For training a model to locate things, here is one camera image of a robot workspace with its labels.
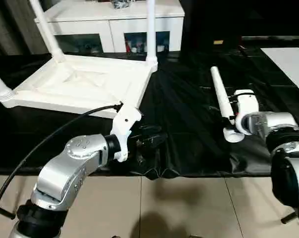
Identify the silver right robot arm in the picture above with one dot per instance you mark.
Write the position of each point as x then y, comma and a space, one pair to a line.
275, 124

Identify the white flat board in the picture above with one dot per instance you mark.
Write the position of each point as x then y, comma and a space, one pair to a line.
288, 67

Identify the black metal table frame leg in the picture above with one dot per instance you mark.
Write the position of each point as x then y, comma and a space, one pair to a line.
289, 217

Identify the glass bowl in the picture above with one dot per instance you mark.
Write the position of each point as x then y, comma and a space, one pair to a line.
122, 3

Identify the grey curtain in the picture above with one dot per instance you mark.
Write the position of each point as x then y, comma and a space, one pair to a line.
11, 29

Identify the white plastic table top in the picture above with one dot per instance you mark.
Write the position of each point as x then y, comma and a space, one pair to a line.
77, 81

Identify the white cabinet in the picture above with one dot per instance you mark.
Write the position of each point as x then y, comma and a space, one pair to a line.
90, 17

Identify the black metal stand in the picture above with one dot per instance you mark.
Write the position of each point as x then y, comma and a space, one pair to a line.
6, 213

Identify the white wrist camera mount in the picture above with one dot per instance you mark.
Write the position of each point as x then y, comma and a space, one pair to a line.
248, 106
126, 121

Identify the dark low shelf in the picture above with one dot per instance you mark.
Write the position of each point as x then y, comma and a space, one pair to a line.
275, 42

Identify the black mat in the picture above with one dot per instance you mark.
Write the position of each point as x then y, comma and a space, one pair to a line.
189, 111

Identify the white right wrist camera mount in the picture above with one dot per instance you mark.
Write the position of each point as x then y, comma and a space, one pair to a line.
248, 106

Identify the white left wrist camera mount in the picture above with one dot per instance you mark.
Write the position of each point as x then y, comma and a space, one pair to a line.
126, 121

